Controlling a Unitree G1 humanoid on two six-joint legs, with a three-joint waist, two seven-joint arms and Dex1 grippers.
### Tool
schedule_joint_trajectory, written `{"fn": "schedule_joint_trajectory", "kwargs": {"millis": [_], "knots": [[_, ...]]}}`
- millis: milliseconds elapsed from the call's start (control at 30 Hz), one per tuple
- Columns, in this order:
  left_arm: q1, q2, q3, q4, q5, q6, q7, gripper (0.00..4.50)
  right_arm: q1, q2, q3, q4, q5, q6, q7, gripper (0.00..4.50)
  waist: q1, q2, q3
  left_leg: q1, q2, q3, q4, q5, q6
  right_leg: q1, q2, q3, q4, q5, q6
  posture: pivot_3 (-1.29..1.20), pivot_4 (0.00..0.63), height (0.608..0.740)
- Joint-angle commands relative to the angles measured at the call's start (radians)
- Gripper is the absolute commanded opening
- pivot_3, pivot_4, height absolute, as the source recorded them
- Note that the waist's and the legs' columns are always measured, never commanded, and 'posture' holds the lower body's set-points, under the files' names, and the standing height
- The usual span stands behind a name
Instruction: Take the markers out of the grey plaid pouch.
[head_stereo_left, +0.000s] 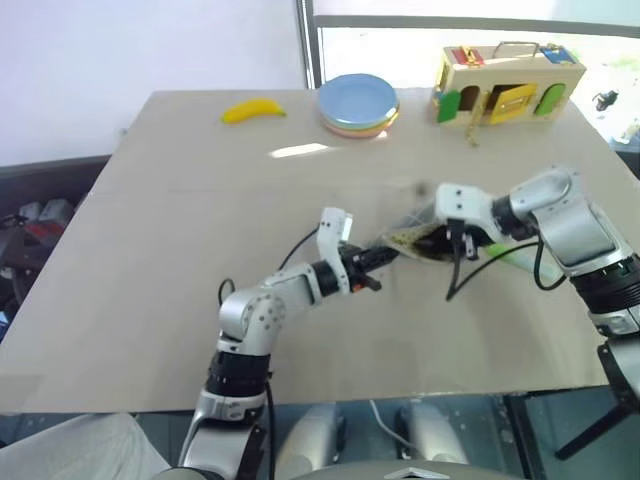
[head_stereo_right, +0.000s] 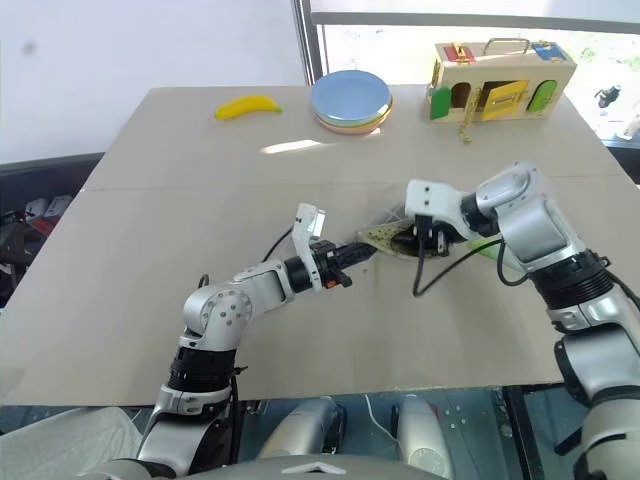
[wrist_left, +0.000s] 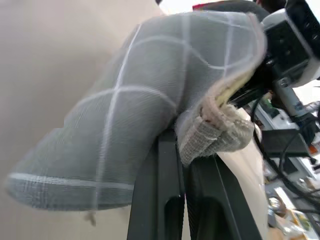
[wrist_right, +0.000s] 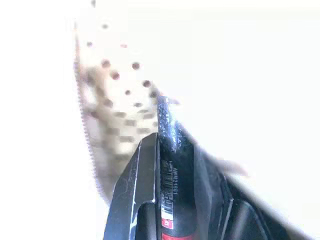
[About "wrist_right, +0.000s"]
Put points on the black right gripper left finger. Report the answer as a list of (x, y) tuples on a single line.
[(135, 190)]

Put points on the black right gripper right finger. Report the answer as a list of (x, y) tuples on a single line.
[(230, 215)]

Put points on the black marker pen red label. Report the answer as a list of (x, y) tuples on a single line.
[(170, 190)]

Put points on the grey checked cloth pouch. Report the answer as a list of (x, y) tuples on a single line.
[(112, 100)]

